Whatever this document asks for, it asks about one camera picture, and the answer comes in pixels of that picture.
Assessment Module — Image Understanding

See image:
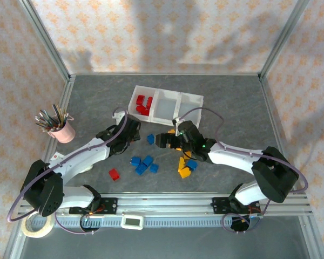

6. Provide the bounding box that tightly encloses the pink cup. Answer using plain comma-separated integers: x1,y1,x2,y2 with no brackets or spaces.
48,115,76,144

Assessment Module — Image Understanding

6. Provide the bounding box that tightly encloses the small white red card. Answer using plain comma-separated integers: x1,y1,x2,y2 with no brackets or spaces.
50,152,67,164

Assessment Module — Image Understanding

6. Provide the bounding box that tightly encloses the white digital timer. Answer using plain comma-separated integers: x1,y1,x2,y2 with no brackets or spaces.
120,213,145,230

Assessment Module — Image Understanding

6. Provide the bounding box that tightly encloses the beige masking tape roll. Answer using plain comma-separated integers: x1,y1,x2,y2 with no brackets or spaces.
21,210,55,238

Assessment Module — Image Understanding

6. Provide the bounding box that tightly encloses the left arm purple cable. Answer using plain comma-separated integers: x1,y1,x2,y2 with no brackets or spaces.
6,107,129,235

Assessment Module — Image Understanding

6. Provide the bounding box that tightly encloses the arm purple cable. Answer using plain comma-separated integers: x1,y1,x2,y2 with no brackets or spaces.
175,107,309,235
6,107,129,235

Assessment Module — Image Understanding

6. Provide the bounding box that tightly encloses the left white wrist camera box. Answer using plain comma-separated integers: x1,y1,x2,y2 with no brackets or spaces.
112,107,129,121

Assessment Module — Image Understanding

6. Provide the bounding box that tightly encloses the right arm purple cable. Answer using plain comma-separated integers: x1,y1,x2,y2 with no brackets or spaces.
175,107,309,235

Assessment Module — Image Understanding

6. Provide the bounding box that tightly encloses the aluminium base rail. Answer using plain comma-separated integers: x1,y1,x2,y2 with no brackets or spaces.
18,193,313,216

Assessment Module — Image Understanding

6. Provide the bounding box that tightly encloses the aluminium table edge rail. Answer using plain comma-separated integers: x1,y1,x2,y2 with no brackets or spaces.
259,77,298,195
32,75,76,195

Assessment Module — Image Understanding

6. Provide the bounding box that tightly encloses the grey slotted cable duct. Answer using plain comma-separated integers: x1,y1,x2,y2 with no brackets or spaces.
52,215,262,228

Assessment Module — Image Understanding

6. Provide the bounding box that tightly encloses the black round cable port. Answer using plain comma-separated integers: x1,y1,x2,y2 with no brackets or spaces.
229,213,260,234
79,214,102,234

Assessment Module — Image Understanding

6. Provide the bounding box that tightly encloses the aluminium frame post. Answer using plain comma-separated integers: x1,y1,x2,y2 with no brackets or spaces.
18,0,72,81
259,0,311,80

